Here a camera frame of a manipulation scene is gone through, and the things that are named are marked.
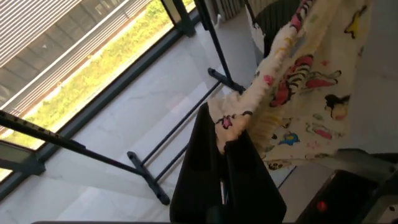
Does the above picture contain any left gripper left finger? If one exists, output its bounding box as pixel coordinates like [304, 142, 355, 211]
[169, 102, 226, 223]

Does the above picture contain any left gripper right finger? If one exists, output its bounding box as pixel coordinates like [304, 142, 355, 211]
[223, 130, 287, 223]

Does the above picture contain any cream printed garment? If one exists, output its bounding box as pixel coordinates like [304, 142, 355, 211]
[207, 0, 374, 170]

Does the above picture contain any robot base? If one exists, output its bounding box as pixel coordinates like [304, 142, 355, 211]
[295, 148, 398, 224]

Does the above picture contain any black clothes rack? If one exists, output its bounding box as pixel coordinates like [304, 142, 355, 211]
[0, 0, 246, 206]

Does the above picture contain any white laundry basket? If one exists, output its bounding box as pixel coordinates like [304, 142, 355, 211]
[244, 0, 302, 60]

